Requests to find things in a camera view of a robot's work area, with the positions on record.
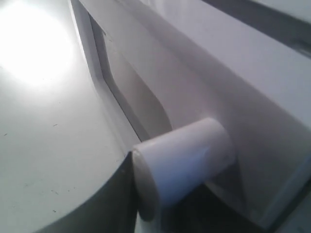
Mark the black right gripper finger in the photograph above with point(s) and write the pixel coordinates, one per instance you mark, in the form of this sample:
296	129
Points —
112	209

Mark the white microwave oven body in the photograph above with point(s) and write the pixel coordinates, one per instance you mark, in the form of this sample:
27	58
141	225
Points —
207	63

